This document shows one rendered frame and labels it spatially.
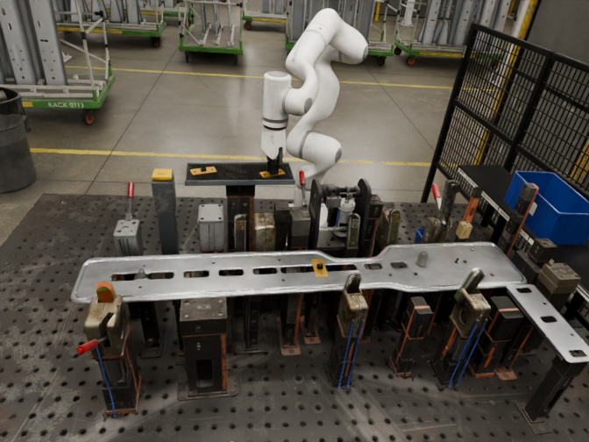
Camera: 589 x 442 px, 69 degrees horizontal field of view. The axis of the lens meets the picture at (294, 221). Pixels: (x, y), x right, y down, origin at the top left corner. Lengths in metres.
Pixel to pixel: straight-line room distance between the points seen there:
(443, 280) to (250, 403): 0.70
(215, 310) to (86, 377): 0.52
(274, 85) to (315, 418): 0.99
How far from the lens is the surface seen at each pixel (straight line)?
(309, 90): 1.34
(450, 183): 1.52
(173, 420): 1.36
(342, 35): 1.64
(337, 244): 1.51
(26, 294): 1.84
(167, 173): 1.50
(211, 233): 1.36
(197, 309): 1.16
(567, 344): 1.40
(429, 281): 1.40
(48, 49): 5.35
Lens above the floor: 1.86
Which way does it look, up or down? 34 degrees down
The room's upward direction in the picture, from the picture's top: 5 degrees clockwise
